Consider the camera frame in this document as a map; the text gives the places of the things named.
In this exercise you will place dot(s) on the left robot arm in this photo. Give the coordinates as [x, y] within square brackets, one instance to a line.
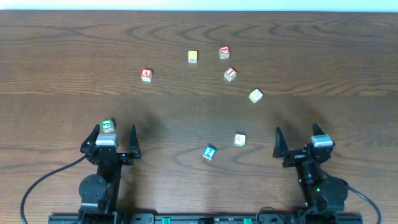
[99, 191]

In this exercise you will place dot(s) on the blue number 2 block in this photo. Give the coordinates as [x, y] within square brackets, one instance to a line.
[209, 152]

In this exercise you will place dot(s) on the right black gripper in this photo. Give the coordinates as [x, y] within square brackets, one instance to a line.
[300, 156]

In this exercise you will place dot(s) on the green letter J block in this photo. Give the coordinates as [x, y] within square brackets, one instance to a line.
[107, 125]

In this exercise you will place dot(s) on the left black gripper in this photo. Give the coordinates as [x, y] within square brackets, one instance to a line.
[109, 157]

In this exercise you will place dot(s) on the cream block with yellow side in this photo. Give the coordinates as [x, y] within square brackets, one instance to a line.
[255, 95]

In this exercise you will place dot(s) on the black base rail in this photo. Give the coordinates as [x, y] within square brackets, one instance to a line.
[148, 218]

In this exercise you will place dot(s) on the red letter E block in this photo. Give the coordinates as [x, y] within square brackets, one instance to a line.
[224, 52]

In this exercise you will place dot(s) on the red letter A block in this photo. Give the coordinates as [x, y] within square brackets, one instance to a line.
[147, 75]

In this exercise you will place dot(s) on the red letter I block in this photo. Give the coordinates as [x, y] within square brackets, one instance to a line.
[230, 74]

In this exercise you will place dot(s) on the yellow wooden block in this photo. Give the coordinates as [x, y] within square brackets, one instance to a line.
[192, 56]

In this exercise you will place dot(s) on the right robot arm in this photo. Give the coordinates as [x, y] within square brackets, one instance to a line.
[324, 196]

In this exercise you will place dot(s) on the cream block with green drawing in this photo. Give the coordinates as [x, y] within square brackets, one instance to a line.
[240, 140]

